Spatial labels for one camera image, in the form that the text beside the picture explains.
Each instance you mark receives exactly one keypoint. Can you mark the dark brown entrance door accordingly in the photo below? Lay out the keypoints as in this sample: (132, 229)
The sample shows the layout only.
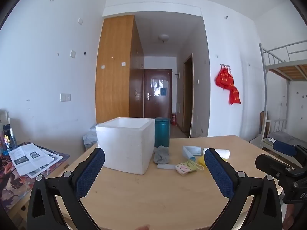
(157, 105)

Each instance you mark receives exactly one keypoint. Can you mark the grey metal bunk bed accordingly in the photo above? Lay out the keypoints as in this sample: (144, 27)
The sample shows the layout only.
(265, 76)

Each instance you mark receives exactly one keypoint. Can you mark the yellow cloth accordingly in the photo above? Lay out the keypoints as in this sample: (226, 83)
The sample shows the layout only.
(202, 160)

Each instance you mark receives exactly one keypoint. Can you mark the white foam box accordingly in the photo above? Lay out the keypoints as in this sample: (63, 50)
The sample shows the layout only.
(124, 146)

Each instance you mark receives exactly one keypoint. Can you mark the pastel patterned pouch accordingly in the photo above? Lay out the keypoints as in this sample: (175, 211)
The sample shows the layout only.
(185, 168)

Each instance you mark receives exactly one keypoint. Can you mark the white tissue pack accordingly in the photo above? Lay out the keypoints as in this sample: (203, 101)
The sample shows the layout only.
(221, 152)

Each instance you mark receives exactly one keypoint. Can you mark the white wall plate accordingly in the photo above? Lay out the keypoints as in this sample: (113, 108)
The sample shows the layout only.
(80, 21)
(72, 54)

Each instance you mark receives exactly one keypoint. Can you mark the wooden side door frame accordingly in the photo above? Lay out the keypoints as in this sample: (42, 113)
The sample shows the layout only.
(188, 95)

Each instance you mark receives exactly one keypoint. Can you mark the printed paper leaflet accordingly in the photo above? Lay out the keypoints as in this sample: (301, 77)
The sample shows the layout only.
(54, 159)
(26, 158)

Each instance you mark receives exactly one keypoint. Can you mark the small yellow-haired figurine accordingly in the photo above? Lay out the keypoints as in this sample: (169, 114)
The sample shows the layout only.
(6, 142)

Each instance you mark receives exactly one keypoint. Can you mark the wall hook rack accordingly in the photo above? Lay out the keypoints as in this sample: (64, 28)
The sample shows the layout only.
(225, 66)

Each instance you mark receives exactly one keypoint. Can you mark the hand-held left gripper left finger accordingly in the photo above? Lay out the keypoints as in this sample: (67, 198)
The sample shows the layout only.
(90, 170)

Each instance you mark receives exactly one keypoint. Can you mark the blue door notice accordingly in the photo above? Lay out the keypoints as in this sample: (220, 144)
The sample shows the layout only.
(164, 91)

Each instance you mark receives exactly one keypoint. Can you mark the grey rectangular pad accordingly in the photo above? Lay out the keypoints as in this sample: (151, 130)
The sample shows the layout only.
(166, 166)

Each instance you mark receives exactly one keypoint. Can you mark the red fabric bag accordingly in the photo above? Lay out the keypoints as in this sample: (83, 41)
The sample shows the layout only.
(220, 79)
(230, 80)
(235, 97)

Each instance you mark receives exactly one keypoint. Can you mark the double white wall switch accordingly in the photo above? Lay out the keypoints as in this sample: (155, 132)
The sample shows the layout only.
(65, 97)

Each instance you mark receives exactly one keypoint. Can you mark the grey bedding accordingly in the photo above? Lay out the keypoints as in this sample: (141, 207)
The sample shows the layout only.
(283, 136)

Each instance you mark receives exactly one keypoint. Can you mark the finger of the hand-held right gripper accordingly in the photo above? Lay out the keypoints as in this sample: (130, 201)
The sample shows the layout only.
(268, 164)
(284, 148)

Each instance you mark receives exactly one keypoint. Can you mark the teal metal canister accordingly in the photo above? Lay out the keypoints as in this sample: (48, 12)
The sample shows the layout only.
(162, 131)

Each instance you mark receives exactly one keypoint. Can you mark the leaning wooden board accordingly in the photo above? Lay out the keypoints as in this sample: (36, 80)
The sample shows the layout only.
(263, 129)

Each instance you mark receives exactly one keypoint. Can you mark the light blue cloth pile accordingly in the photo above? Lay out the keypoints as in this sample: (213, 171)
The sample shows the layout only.
(90, 136)

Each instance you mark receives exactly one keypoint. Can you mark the blue face mask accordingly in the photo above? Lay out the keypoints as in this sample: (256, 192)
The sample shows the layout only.
(191, 151)

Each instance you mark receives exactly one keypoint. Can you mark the wooden wardrobe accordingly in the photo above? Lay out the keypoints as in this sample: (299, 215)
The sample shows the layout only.
(112, 71)

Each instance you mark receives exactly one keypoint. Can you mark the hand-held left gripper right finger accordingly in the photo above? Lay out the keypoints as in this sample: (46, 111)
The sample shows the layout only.
(218, 172)

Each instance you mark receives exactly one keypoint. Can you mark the round ceiling lamp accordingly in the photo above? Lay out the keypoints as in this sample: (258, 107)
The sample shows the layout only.
(163, 37)

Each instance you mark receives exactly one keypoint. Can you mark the red fire extinguisher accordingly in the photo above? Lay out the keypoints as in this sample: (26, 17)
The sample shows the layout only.
(174, 119)

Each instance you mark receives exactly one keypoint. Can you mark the grey sock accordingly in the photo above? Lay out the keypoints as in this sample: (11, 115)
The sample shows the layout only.
(161, 154)

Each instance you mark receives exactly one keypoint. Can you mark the patterned desk mat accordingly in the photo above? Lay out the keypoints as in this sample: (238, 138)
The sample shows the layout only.
(12, 186)

